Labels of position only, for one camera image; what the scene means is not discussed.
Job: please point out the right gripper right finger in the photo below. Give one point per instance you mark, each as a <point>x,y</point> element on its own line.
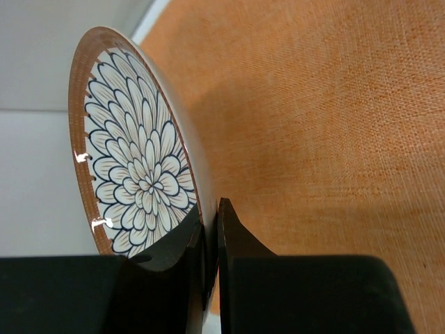
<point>239,253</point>

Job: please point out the orange cloth placemat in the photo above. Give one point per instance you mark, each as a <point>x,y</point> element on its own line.
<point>323,123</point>

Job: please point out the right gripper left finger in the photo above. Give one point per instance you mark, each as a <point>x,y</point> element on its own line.
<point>161,289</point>

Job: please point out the floral patterned plate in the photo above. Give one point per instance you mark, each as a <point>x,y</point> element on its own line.
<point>139,163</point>

